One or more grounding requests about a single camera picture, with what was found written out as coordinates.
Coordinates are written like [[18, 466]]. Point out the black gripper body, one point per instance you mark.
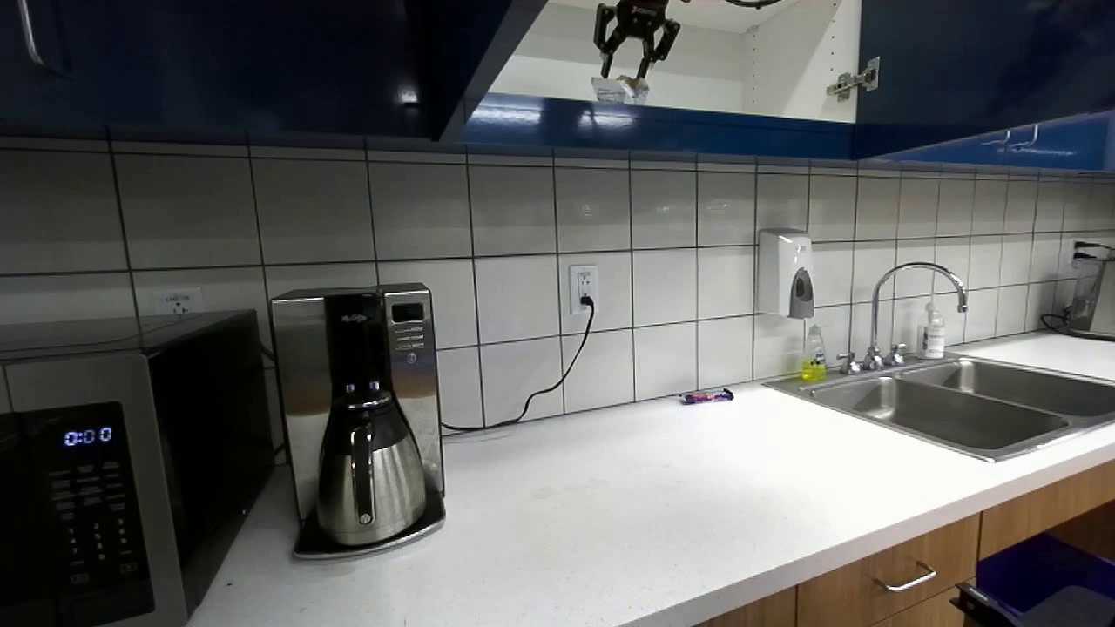
[[637, 12]]

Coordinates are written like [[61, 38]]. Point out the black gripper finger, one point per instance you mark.
[[605, 45], [663, 42]]

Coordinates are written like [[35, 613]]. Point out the blue cupboard door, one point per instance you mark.
[[465, 56], [989, 56]]

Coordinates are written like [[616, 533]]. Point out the metal cupboard hinge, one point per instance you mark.
[[856, 79]]

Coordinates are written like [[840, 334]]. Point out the chrome gooseneck faucet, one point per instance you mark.
[[919, 265]]

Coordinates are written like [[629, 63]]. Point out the purple candy bar wrapper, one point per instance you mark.
[[708, 396]]

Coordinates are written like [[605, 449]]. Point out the black steel coffee maker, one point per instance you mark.
[[395, 334]]

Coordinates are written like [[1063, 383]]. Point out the yellow dish soap bottle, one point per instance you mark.
[[813, 369]]

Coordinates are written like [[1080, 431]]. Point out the small white bottle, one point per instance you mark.
[[935, 338]]

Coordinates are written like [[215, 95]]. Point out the stainless steel sink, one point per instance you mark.
[[929, 412]]

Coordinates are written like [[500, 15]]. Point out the steel coffee carafe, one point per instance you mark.
[[371, 489]]

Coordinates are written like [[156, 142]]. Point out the wooden drawer front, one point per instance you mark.
[[849, 579]]

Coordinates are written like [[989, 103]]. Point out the wooden base cabinet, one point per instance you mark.
[[838, 603]]

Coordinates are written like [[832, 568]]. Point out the black steel microwave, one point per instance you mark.
[[116, 489]]

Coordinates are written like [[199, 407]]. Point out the white wall outlet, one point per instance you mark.
[[582, 279]]

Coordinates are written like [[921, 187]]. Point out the white wall soap dispenser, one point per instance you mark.
[[782, 261]]

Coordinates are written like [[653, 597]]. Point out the blue glossy wall cabinet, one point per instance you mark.
[[210, 70]]

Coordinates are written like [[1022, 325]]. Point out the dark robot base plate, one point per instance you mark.
[[1048, 576]]

